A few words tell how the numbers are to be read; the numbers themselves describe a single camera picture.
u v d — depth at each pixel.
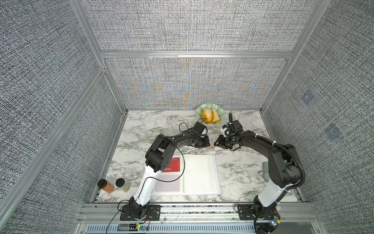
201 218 0.73
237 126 0.75
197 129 0.82
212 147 0.95
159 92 1.13
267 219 0.71
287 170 0.48
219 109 1.13
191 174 0.86
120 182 0.74
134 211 0.64
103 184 0.74
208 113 1.07
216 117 1.10
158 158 0.57
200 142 0.87
